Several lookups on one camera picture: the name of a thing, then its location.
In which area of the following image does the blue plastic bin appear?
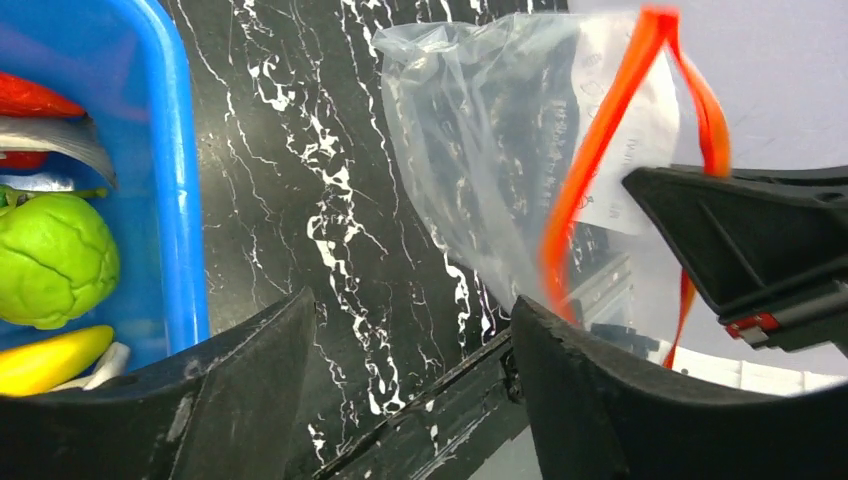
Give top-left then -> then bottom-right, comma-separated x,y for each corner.
1,1 -> 209,369

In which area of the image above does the clear orange zip bag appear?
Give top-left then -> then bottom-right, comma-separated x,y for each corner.
372,5 -> 732,368

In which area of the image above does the white toy radish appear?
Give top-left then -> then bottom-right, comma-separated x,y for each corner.
52,342 -> 131,391

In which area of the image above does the orange toy carrot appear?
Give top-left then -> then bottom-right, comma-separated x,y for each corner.
1,72 -> 86,118

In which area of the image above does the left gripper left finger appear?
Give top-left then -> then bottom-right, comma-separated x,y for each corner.
1,288 -> 316,479

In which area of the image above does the green toy cabbage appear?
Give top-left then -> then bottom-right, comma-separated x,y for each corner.
1,192 -> 121,330

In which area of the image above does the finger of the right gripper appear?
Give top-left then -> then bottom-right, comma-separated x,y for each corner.
622,165 -> 847,352

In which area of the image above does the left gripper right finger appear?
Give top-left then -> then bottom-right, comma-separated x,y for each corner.
511,297 -> 847,479

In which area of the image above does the red toy chili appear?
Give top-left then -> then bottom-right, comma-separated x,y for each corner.
0,151 -> 49,170

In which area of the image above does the yellow toy banana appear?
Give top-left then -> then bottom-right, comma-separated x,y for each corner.
1,325 -> 115,397

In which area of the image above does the grey toy fish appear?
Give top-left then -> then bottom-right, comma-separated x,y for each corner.
1,116 -> 118,189

